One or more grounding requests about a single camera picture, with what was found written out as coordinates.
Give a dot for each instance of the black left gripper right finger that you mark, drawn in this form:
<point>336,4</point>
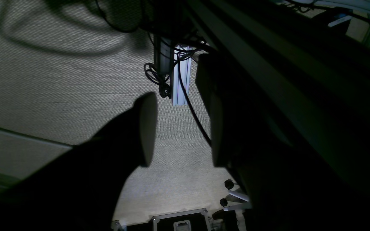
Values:
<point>242,142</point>

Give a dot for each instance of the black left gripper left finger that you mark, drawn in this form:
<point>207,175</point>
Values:
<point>79,190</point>

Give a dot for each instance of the black flight case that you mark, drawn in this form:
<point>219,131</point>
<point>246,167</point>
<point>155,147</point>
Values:
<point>191,220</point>

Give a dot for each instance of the aluminium frame post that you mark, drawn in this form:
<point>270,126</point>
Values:
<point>180,77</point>

